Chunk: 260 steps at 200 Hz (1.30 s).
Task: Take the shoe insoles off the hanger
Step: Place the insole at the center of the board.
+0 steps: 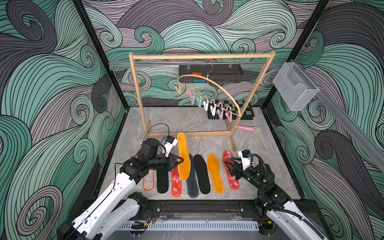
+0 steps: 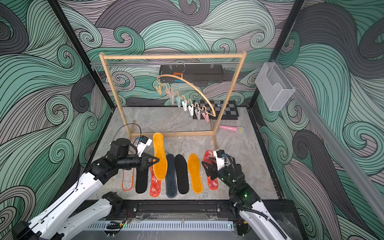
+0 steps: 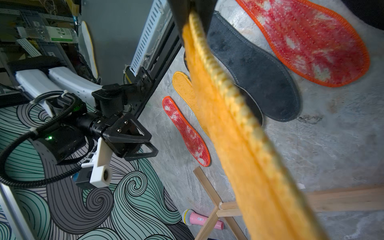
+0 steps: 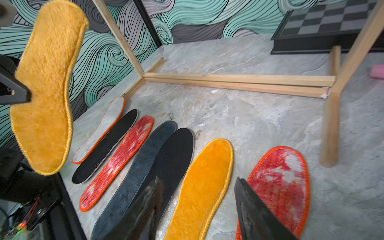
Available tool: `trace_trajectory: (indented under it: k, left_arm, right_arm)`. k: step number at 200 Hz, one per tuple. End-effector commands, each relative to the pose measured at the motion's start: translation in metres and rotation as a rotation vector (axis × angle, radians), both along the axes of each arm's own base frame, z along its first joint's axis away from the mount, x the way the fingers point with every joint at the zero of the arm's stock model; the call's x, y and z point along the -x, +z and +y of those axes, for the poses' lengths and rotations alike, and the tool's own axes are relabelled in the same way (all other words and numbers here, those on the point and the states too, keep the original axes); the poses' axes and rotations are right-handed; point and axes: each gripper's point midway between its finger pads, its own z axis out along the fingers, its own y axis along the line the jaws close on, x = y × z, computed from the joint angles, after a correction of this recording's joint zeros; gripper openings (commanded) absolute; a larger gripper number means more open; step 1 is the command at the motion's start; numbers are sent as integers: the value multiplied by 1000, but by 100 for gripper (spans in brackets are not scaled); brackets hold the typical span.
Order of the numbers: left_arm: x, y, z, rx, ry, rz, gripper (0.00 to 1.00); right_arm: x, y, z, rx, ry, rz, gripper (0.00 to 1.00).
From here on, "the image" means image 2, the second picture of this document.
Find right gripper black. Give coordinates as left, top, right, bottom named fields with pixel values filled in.
left=205, top=155, right=237, bottom=192

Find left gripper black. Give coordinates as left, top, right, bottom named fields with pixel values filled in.
left=117, top=152, right=159, bottom=172

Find black insole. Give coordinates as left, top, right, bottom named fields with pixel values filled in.
left=136, top=169, right=149, bottom=194
left=175, top=155, right=189, bottom=195

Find red patterned insole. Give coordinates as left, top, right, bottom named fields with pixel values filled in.
left=150, top=167, right=161, bottom=197
left=202, top=150, right=219, bottom=191
left=122, top=169, right=135, bottom=192

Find orange yellow insole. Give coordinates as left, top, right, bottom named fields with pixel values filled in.
left=153, top=133, right=168, bottom=180
left=188, top=154, right=204, bottom=194

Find red patterned insole front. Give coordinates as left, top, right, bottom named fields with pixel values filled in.
left=122, top=169, right=135, bottom=192

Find grey insole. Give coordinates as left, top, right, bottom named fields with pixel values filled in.
left=165, top=154, right=178, bottom=199

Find curved wooden clip hanger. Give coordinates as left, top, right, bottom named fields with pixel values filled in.
left=155, top=75, right=217, bottom=121

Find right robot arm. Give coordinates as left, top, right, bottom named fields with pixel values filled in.
left=202, top=162, right=291, bottom=240

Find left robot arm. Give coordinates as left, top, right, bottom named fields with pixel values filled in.
left=12, top=136, right=160, bottom=240

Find pink toy microphone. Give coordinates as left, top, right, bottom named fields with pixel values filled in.
left=219, top=125, right=244, bottom=134

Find black white chessboard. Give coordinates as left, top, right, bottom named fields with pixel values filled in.
left=192, top=99, right=240, bottom=121

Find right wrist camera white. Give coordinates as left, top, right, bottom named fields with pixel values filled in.
left=213, top=150, right=226, bottom=171

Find white slotted cable duct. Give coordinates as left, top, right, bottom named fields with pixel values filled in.
left=89, top=220, right=235, bottom=232

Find black wall tool shelf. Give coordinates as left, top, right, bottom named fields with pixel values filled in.
left=159, top=64, right=224, bottom=83

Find clear plastic wall bin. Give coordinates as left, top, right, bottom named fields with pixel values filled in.
left=255, top=62, right=295, bottom=112

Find wooden clothes rack frame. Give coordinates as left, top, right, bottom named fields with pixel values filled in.
left=98, top=51, right=248, bottom=151

